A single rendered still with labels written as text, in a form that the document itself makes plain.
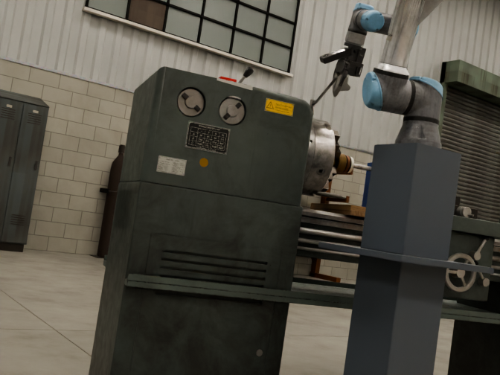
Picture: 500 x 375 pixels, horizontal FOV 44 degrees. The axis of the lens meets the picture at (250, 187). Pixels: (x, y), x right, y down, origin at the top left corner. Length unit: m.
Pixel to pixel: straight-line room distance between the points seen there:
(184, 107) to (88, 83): 6.98
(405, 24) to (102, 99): 7.37
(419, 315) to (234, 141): 0.84
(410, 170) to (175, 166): 0.76
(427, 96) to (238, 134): 0.64
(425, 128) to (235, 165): 0.65
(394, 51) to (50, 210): 7.26
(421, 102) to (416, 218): 0.38
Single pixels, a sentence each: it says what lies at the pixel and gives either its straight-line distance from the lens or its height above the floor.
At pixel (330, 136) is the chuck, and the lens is 2.47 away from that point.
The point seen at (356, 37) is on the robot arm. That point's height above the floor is 1.53.
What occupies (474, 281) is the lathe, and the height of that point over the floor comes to 0.68.
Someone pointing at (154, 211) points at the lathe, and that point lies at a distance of 2.10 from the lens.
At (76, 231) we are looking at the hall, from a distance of 9.02.
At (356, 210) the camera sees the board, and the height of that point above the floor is 0.89.
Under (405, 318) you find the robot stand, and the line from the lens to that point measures 2.02.
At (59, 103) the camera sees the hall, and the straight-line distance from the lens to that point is 8.93.
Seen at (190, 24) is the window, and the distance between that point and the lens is 9.96.
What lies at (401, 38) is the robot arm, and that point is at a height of 1.42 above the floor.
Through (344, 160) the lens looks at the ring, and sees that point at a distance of 2.60.
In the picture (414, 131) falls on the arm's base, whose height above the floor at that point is 1.15.
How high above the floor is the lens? 0.78
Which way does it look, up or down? 3 degrees up
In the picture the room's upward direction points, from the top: 8 degrees clockwise
